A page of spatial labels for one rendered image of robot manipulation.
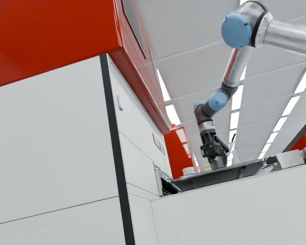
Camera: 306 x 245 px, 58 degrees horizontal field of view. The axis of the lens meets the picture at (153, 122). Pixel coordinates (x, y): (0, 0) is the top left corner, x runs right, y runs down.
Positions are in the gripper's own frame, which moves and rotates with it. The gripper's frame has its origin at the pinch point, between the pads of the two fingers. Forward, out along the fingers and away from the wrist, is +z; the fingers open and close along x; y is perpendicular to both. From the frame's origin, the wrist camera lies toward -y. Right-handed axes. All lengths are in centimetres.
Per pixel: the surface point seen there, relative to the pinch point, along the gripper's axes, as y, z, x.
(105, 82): 70, -21, 7
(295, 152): 6.7, 1.5, 32.9
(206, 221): 45, 18, 13
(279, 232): 37, 25, 28
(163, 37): -109, -184, -73
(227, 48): -195, -184, -35
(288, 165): 9.2, 5.2, 29.8
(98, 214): 73, 12, 1
